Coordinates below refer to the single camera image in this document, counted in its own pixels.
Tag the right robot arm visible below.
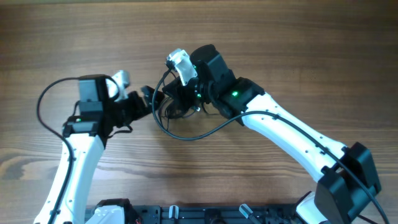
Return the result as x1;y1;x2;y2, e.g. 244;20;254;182
156;44;381;223

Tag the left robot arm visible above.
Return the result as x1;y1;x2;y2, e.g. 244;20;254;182
34;73;165;223

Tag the right black camera cable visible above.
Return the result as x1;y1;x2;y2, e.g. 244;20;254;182
151;67;389;224

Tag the left black camera cable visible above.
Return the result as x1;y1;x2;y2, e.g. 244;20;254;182
36;74;121;224

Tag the black camera cable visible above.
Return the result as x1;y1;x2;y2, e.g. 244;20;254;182
36;74;121;224
151;67;389;224

